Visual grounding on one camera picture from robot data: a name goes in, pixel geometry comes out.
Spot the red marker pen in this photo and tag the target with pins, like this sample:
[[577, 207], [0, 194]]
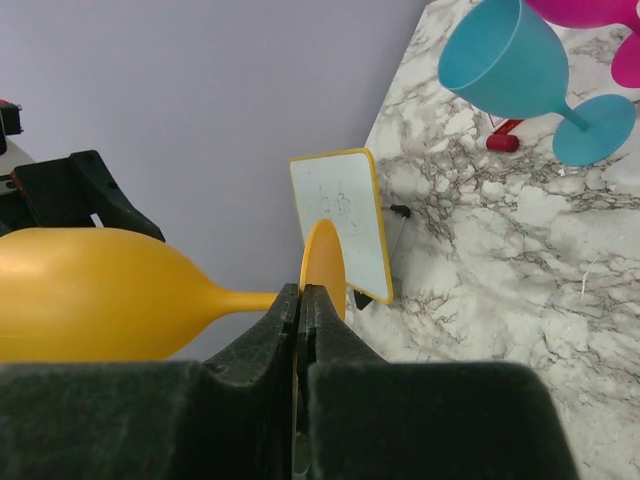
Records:
[[502, 139]]

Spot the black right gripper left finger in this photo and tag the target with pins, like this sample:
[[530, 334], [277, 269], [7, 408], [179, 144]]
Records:
[[229, 417]]

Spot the blue wine glass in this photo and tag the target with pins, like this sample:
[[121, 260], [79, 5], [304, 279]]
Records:
[[504, 59]]

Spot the small yellow-framed whiteboard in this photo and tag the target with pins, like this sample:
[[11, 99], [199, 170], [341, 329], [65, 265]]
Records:
[[343, 187]]

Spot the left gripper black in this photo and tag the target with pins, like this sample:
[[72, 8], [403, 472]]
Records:
[[67, 192]]

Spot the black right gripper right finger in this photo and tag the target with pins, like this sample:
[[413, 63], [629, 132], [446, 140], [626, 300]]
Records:
[[372, 419]]

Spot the pink wine glass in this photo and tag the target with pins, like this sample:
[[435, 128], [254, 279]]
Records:
[[591, 14]]

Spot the black whiteboard clip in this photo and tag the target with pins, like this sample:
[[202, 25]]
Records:
[[401, 210]]

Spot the yellow wine glass front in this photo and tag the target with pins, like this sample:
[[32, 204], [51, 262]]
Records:
[[105, 294]]

